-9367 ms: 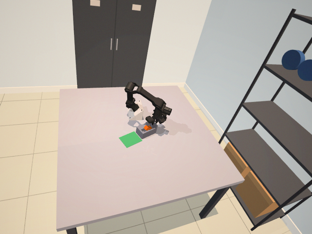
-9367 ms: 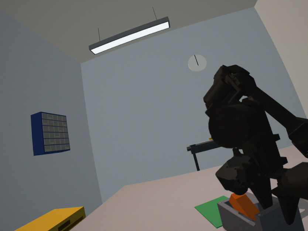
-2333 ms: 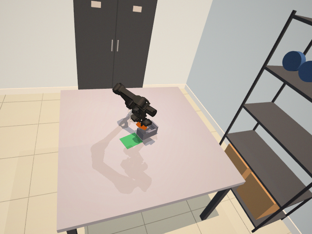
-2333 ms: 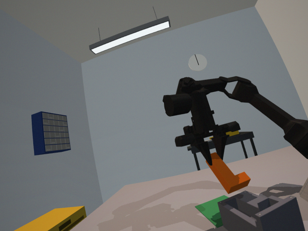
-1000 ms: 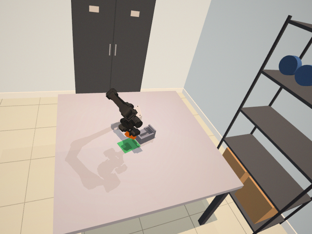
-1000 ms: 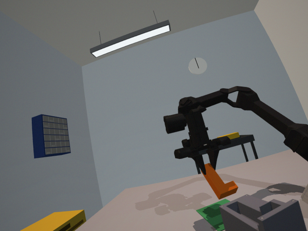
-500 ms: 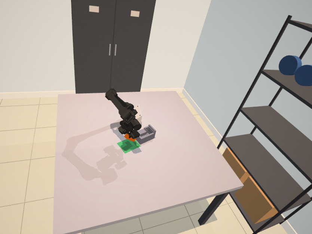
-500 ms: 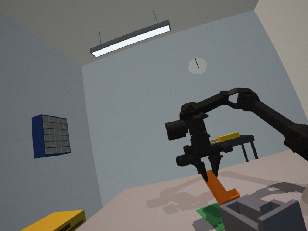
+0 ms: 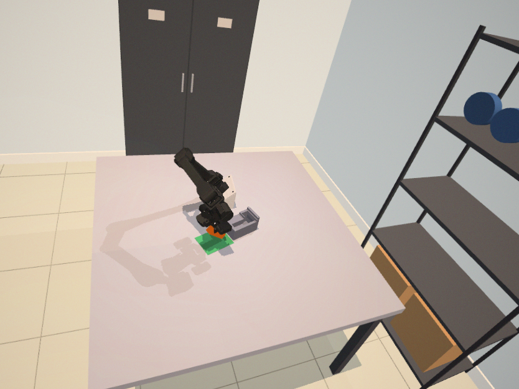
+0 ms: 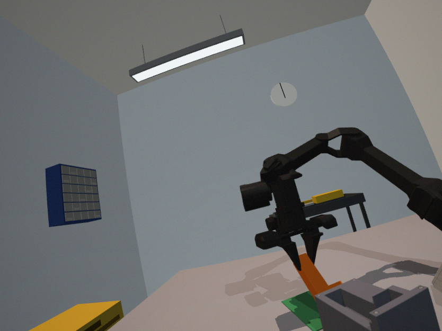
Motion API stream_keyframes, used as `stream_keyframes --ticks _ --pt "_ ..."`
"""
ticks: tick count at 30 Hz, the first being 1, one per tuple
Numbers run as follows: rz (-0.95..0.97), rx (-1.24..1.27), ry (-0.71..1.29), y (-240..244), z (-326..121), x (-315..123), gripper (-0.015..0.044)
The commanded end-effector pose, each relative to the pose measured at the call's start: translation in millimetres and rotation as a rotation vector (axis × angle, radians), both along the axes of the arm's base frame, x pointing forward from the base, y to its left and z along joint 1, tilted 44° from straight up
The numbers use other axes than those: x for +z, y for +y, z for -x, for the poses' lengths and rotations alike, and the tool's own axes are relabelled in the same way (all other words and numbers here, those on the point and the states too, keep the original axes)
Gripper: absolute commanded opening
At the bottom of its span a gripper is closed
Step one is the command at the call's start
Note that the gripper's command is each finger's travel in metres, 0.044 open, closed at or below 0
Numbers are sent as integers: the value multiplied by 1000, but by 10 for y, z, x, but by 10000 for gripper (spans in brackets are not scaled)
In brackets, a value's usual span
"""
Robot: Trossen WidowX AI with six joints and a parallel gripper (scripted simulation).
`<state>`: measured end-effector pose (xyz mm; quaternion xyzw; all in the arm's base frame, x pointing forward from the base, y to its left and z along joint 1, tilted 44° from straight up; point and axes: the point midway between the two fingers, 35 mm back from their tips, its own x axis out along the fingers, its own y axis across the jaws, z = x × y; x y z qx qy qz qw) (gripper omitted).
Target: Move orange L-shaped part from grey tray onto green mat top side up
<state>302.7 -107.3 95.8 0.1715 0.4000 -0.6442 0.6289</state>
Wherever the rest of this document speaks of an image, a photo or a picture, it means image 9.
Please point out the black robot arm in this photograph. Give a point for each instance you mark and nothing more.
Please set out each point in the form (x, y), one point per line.
(209, 185)

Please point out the orange block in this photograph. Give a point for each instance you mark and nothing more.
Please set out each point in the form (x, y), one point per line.
(210, 231)

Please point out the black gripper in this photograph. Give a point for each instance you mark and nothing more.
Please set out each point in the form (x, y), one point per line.
(219, 226)

